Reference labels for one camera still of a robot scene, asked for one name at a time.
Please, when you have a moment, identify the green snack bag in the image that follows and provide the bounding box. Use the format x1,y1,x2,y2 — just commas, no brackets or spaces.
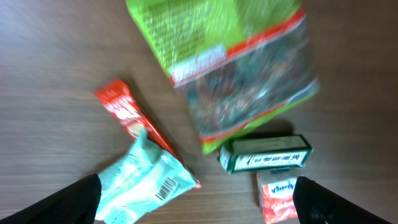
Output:
126,0,318,154

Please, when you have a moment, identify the red Nescafe stick sachet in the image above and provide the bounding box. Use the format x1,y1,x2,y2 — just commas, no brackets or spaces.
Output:
93,78,202,190

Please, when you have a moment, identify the mint green pack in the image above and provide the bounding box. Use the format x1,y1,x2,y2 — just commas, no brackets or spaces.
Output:
95,129,198,224

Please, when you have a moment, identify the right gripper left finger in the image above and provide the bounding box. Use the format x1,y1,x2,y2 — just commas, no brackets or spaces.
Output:
1,174,101,224

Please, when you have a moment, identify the red tissue pack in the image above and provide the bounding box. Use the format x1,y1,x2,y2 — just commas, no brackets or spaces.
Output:
256,169,302,224

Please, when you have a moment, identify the green white carton box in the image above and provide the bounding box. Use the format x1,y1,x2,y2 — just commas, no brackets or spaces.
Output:
218,134,313,174

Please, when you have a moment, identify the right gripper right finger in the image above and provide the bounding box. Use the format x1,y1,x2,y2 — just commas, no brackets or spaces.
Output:
293,176,391,224

